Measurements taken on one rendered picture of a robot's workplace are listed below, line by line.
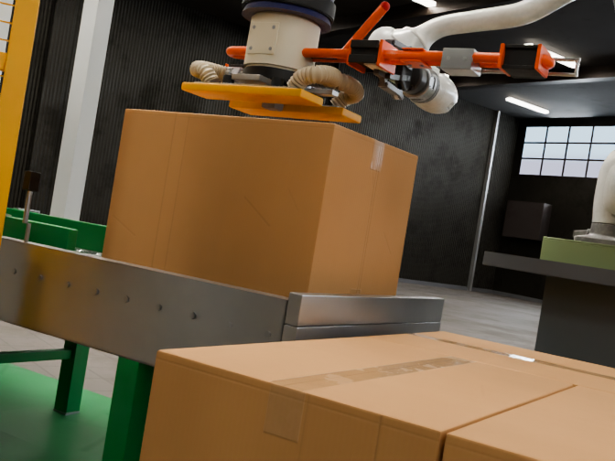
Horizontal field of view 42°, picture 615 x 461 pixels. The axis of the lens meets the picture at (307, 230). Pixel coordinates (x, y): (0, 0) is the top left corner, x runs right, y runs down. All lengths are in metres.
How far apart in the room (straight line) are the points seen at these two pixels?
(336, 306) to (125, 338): 0.45
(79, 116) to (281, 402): 3.95
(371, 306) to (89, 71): 3.38
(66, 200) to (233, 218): 3.10
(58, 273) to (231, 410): 0.95
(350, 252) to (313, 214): 0.16
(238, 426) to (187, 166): 0.95
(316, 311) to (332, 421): 0.61
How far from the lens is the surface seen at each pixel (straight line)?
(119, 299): 1.73
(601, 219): 2.29
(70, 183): 4.78
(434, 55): 1.75
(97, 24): 4.88
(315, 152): 1.63
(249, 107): 2.05
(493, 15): 2.22
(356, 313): 1.65
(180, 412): 1.04
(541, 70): 1.68
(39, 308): 1.90
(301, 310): 1.46
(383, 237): 1.85
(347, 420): 0.90
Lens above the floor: 0.73
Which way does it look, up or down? level
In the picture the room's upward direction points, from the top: 9 degrees clockwise
